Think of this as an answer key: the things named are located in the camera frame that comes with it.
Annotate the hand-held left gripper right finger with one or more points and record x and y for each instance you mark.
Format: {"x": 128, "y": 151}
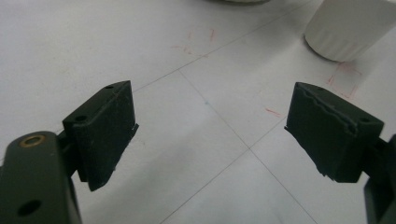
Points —
{"x": 327, "y": 137}

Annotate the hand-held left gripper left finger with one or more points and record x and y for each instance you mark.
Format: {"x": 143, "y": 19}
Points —
{"x": 102, "y": 137}

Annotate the white ribbed cup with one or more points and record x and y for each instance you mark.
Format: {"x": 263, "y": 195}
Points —
{"x": 347, "y": 29}

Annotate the white round dish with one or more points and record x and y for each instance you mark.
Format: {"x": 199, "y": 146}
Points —
{"x": 243, "y": 1}

